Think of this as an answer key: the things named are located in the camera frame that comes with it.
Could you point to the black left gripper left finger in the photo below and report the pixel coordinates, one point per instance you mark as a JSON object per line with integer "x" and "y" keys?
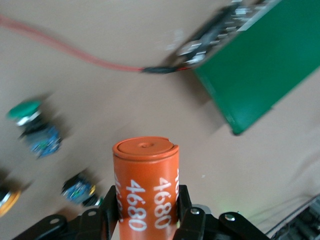
{"x": 100, "y": 225}

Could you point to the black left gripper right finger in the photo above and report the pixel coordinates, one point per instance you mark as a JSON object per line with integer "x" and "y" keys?
{"x": 197, "y": 227}

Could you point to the green push button switch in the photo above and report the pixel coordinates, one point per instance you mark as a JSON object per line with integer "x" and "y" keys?
{"x": 32, "y": 120}
{"x": 77, "y": 191}

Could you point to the orange 4680 cylinder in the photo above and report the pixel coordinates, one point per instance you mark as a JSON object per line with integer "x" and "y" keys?
{"x": 145, "y": 180}

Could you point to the yellow push button switch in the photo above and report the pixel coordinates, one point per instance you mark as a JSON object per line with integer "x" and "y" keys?
{"x": 7, "y": 200}

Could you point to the green conveyor belt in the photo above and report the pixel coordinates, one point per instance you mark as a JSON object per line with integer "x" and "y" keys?
{"x": 262, "y": 62}

